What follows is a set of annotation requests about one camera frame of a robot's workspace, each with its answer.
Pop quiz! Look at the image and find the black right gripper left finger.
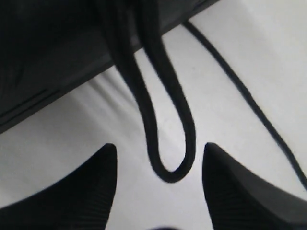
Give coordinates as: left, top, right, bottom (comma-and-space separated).
0, 144, 118, 230

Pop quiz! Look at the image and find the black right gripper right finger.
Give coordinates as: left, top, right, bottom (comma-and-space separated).
203, 142, 307, 230

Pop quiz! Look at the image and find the black plastic carrying case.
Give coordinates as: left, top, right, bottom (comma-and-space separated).
0, 0, 218, 135

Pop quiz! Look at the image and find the black rope with loop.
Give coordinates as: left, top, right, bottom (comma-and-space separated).
95, 0, 307, 184

